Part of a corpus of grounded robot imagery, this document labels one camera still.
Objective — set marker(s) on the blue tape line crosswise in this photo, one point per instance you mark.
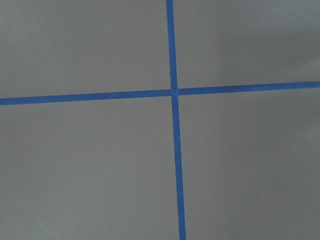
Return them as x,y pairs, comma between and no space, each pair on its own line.
157,93

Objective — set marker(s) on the blue tape line lengthwise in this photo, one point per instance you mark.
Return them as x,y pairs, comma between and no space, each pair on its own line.
176,119

